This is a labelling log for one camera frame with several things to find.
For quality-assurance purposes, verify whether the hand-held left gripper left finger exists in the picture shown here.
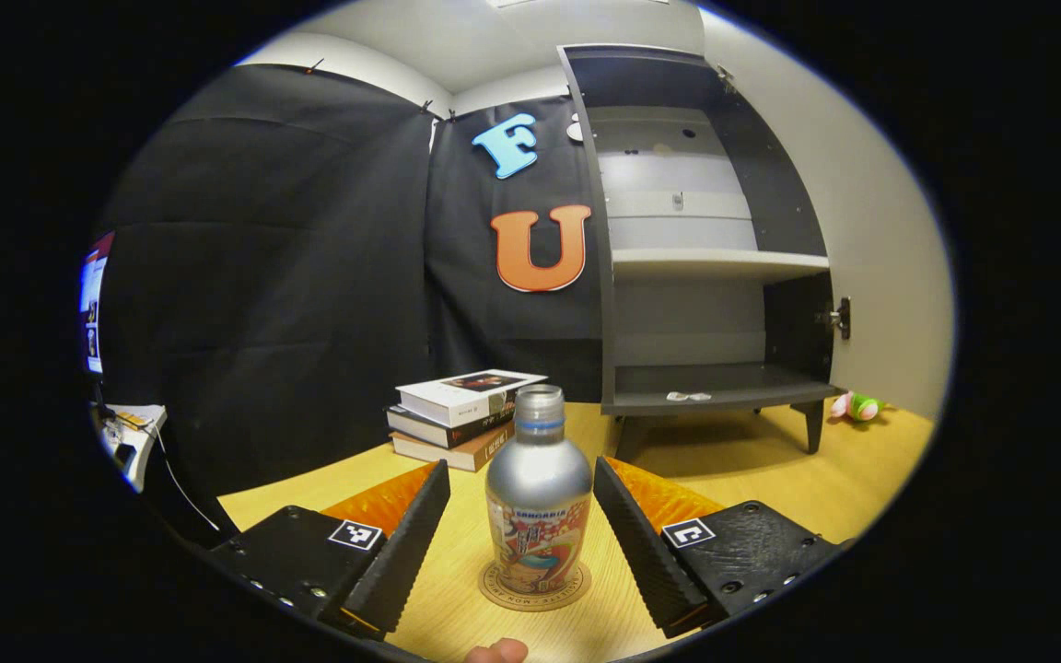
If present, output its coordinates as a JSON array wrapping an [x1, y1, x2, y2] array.
[[208, 460, 451, 641]]

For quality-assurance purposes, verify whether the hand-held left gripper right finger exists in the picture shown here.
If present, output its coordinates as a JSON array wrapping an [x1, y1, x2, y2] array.
[[593, 456, 849, 639]]

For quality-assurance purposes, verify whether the round brown coaster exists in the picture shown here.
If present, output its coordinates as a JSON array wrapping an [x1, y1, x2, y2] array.
[[478, 559, 593, 612]]

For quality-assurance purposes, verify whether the silver bottle with printed label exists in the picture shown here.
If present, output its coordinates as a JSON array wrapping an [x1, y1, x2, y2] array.
[[484, 384, 594, 597]]

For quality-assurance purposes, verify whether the dark grey cabinet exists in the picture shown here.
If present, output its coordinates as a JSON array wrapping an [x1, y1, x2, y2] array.
[[556, 43, 852, 459]]

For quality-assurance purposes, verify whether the grey cabinet door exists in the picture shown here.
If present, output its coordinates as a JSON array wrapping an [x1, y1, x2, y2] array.
[[701, 7, 955, 420]]

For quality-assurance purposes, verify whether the white cabinet shelf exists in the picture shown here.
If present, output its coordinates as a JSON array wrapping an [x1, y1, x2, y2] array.
[[612, 247, 832, 283]]

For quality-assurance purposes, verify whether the brown book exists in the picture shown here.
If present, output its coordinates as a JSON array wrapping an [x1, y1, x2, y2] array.
[[391, 422, 516, 473]]

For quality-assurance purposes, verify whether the dark book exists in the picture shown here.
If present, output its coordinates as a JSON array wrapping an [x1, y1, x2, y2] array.
[[387, 403, 518, 450]]

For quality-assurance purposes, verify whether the pink and green plush toy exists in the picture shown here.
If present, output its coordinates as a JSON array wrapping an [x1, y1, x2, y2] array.
[[828, 390, 891, 423]]

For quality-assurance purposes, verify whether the white device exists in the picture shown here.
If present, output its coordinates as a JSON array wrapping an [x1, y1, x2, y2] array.
[[93, 403, 168, 494]]

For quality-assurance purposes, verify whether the black backdrop cloth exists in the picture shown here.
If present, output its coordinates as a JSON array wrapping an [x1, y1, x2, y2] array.
[[93, 63, 610, 521]]

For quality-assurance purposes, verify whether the computer monitor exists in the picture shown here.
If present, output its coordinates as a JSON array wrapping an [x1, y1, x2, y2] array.
[[79, 230, 117, 376]]

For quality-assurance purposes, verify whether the thin dark cable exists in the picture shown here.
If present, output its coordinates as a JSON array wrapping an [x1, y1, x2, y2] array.
[[153, 424, 223, 535]]

